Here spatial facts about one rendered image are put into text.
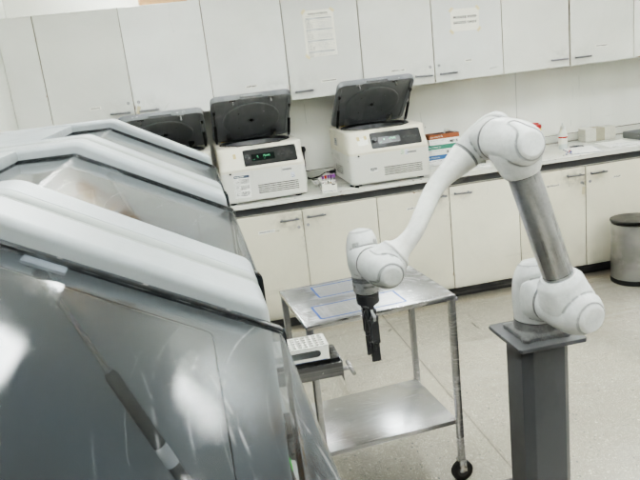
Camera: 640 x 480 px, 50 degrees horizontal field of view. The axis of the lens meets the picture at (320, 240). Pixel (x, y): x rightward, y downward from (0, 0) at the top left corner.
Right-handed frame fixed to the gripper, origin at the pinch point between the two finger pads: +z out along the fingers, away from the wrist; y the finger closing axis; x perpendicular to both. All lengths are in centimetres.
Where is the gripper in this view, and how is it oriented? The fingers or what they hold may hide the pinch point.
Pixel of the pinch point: (373, 349)
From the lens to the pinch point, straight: 231.2
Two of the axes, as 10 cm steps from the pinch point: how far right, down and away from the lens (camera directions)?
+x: 9.7, -1.7, 1.6
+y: 2.0, 2.3, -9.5
